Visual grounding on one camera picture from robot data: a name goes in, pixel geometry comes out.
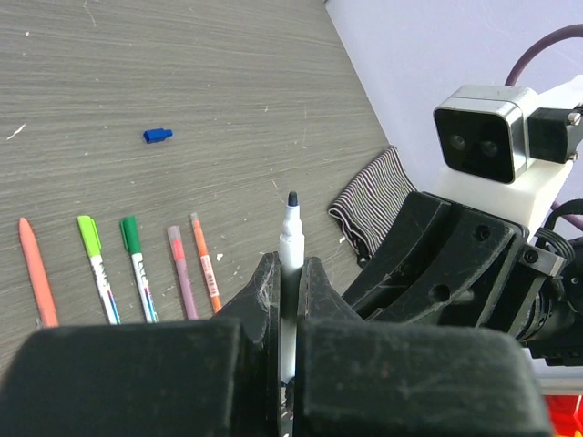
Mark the orange slim pen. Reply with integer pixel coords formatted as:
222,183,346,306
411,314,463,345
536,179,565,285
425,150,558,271
18,218,59,328

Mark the white marker lime end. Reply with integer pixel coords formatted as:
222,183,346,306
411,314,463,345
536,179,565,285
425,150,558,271
77,215,121,324

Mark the white marker blue end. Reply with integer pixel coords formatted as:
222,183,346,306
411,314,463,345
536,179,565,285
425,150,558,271
278,191,305,386

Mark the pink highlighter pen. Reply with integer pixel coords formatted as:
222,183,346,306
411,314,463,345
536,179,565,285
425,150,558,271
167,226,199,320

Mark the striped black white cloth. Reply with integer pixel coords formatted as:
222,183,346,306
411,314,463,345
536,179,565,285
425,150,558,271
328,146,416,268

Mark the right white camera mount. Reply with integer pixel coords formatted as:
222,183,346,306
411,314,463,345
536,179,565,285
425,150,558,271
433,76,582,232

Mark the white marker green end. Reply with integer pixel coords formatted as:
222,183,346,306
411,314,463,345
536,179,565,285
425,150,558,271
120,216,159,323

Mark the orange white marker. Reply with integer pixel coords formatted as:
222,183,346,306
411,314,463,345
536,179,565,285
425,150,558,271
190,212,222,313

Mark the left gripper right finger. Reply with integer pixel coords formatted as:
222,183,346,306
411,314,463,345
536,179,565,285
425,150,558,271
293,257,554,436

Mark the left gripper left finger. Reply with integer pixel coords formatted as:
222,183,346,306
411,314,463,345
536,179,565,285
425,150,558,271
1,253,281,436

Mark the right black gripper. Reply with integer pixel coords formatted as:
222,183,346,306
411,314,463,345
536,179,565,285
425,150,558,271
343,192,582,367

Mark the blue pen cap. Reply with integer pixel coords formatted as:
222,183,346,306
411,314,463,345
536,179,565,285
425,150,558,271
143,128,173,144

